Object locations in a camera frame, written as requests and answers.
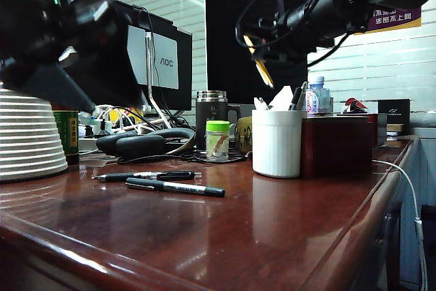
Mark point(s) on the black marker with white label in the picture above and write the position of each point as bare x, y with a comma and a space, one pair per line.
177, 187

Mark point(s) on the brown drink bottle green label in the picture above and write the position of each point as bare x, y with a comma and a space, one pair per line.
66, 134

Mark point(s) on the small red box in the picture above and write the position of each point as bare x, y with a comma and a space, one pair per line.
373, 131

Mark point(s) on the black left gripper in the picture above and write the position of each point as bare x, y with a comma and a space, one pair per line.
81, 15

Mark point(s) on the purple and white wall poster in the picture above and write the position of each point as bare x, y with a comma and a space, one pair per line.
398, 18

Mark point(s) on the clear jar with green lid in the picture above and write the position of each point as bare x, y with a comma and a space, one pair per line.
218, 141

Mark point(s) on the yellow mug with black writing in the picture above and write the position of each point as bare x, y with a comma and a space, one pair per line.
243, 134

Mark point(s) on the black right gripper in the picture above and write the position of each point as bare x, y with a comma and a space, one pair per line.
286, 35

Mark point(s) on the white power strip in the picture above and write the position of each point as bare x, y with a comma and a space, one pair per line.
98, 131

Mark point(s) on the black mug with steel rim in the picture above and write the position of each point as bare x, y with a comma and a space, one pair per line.
211, 110

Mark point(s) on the red bird ornament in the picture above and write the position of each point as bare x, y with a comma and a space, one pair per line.
354, 105

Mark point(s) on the large black monitor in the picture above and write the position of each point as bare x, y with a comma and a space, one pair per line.
225, 49

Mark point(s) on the clear water bottle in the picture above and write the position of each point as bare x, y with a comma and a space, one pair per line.
318, 100

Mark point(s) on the silver monitor stand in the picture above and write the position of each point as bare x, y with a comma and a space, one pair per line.
150, 66

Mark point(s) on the black marker pen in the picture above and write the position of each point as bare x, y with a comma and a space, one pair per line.
295, 98

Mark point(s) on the dark red wooden box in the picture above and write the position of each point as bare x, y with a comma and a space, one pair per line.
337, 148

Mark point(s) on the white ribbed pen holder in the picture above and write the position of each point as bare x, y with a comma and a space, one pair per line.
277, 144

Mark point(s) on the stack of books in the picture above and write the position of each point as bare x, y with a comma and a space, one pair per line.
396, 130

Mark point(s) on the black headphones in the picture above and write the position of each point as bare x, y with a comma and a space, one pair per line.
139, 144

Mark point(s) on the black box with logo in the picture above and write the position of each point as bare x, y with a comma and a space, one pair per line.
394, 112

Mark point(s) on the silver white pen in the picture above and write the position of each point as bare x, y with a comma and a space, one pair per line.
303, 95

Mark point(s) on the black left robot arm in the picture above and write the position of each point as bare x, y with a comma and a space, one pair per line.
17, 25

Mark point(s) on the black AOC monitor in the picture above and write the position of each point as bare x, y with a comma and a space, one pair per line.
163, 62

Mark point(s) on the yellow pen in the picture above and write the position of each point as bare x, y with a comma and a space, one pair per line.
267, 76

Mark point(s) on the small grey box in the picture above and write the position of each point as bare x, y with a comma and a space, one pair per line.
382, 131

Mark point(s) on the white ribbed thermos jug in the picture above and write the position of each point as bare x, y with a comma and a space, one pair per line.
30, 141

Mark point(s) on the black gel pen with clip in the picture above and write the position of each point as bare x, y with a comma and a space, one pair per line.
119, 177

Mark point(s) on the yellow box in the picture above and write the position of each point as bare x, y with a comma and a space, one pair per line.
138, 114

